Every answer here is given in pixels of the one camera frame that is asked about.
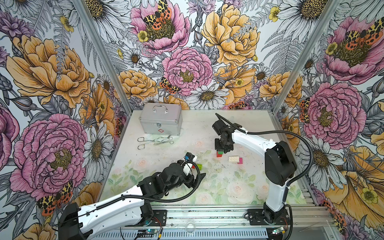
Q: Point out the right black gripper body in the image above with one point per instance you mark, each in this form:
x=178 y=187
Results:
x=226 y=146

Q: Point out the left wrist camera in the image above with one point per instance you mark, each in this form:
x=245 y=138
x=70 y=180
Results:
x=189 y=160

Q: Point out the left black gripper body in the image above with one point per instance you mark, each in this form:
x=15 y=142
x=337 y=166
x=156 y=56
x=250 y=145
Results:
x=186 y=180

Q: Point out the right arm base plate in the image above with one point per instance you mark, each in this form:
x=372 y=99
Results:
x=260 y=217

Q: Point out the silver scissors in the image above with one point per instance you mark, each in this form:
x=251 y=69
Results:
x=159 y=139

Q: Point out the aluminium front rail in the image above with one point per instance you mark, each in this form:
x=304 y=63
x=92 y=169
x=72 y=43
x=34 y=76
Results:
x=228 y=222

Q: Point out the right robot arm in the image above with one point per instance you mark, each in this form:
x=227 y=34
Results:
x=280 y=164

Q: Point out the silver metal case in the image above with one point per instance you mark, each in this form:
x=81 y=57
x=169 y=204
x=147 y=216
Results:
x=163 y=119

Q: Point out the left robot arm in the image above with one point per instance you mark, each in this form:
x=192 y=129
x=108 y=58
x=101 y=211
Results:
x=133 y=207

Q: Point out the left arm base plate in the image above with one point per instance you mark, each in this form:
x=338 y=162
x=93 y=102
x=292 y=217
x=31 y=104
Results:
x=157 y=219

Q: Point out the white long lego brick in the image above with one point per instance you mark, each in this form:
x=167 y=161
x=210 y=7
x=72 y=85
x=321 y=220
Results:
x=234 y=159

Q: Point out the pink lego brick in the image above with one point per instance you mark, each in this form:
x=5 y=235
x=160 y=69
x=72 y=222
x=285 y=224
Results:
x=240 y=160

